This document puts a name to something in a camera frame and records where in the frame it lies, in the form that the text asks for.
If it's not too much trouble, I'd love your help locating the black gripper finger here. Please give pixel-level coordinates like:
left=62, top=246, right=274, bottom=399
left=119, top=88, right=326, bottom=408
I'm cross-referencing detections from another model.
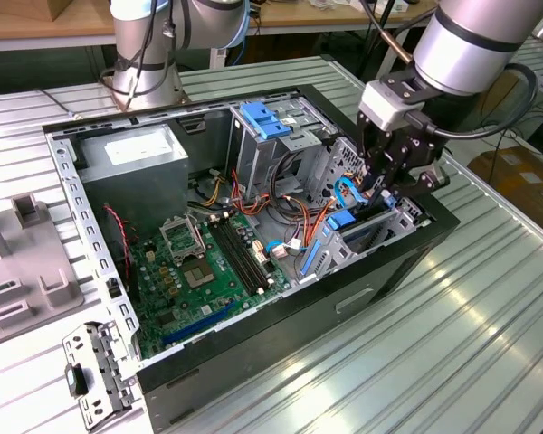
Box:
left=356, top=111, right=402, bottom=193
left=368, top=156, right=452, bottom=210

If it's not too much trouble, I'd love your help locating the blue data wire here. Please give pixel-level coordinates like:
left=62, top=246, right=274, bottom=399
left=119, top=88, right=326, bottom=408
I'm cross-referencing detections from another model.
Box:
left=333, top=176, right=368, bottom=210

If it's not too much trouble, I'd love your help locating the red orange power wire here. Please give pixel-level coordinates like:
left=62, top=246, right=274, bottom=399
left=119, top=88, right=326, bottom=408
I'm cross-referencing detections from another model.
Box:
left=311, top=197, right=338, bottom=241

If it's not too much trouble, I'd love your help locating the hard disk blue carrier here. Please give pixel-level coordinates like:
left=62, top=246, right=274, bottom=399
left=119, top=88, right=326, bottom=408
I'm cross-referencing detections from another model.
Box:
left=300, top=193, right=397, bottom=278

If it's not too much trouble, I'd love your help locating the grey metal disk bay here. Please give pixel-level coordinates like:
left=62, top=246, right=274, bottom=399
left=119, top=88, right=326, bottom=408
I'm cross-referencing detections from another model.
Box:
left=298, top=137, right=435, bottom=285

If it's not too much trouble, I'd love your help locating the brown cardboard floor box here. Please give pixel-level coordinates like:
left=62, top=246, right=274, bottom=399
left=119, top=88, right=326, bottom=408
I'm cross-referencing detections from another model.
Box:
left=466, top=145, right=543, bottom=227

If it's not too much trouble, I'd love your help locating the black tripod stand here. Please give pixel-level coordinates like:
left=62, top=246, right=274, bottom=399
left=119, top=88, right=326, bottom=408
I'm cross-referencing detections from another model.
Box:
left=356, top=0, right=402, bottom=87

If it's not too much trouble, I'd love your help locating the blue plastic drive latch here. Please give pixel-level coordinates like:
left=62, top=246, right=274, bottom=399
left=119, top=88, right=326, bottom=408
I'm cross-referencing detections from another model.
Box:
left=241, top=101, right=291, bottom=141

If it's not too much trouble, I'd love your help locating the grey metal drive cage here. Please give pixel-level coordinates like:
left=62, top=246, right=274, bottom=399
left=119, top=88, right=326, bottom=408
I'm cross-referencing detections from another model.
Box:
left=228, top=97, right=338, bottom=200

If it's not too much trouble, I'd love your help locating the metal slat side table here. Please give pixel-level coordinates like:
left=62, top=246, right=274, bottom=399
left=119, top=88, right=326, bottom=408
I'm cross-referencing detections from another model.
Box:
left=509, top=35, right=543, bottom=99

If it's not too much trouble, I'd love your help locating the wooden desk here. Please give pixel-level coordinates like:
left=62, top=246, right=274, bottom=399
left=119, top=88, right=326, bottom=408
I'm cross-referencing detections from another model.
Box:
left=0, top=0, right=440, bottom=53

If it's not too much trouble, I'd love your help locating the black RAM slot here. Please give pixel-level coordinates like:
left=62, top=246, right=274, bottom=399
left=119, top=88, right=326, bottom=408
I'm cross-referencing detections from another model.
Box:
left=215, top=219, right=266, bottom=294
left=226, top=215, right=275, bottom=288
left=210, top=220, right=262, bottom=297
left=221, top=217, right=271, bottom=291

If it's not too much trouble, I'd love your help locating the metal socket cover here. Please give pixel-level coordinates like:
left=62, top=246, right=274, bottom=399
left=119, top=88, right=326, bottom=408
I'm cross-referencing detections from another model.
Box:
left=158, top=214, right=208, bottom=267

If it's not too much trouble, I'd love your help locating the green motherboard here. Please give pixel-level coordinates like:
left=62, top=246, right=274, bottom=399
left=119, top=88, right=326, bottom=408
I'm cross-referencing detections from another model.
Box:
left=129, top=212, right=293, bottom=361

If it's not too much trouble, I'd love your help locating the black open PC case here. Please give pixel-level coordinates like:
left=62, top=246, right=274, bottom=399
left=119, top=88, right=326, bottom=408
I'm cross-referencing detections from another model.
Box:
left=42, top=83, right=462, bottom=433

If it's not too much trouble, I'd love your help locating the grey power supply unit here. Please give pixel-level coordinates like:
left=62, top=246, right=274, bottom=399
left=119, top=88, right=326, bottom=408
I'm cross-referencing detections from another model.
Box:
left=74, top=124, right=190, bottom=236

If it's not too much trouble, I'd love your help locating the blue expansion slot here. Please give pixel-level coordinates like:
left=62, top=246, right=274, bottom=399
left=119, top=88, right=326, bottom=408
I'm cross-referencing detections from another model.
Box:
left=161, top=301, right=236, bottom=349

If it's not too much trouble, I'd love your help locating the small brown cardboard box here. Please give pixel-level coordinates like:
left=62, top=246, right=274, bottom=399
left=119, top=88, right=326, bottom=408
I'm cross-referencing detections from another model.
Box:
left=29, top=0, right=73, bottom=22

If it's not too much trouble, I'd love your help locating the grey parts rack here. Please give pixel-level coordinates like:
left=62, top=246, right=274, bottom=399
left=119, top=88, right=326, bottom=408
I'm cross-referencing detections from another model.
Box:
left=0, top=193, right=88, bottom=352

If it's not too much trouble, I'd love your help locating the black plastic latch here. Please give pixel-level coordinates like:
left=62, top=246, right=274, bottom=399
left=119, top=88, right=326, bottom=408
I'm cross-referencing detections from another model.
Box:
left=64, top=364, right=91, bottom=399

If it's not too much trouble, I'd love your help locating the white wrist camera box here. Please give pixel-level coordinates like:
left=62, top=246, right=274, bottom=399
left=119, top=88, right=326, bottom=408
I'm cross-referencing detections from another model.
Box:
left=357, top=80, right=425, bottom=132

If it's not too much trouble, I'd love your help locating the orange black wire bundle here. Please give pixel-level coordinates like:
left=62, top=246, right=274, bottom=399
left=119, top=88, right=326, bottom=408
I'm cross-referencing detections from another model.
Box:
left=228, top=166, right=318, bottom=248

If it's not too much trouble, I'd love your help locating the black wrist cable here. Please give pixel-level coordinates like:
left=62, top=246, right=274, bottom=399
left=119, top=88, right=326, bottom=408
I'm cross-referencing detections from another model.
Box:
left=359, top=0, right=435, bottom=67

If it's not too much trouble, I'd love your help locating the black camera cable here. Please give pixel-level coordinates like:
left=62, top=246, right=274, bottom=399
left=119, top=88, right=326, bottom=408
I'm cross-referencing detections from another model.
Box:
left=405, top=61, right=539, bottom=141

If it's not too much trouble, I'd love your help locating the white connector blue wire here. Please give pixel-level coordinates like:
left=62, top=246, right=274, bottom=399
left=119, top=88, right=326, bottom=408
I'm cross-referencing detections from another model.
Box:
left=265, top=239, right=307, bottom=259

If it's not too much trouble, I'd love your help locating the yellow orange wire bundle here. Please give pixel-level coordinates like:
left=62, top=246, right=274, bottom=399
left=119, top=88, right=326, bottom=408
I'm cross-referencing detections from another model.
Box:
left=202, top=174, right=231, bottom=208

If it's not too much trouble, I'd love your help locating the thin cable metal plug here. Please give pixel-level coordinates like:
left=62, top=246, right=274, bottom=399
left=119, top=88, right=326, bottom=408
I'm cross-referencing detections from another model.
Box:
left=34, top=87, right=85, bottom=121

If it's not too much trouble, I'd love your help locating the metal rear slot bracket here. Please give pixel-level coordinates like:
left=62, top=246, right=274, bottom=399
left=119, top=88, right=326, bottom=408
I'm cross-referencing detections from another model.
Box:
left=61, top=320, right=142, bottom=431

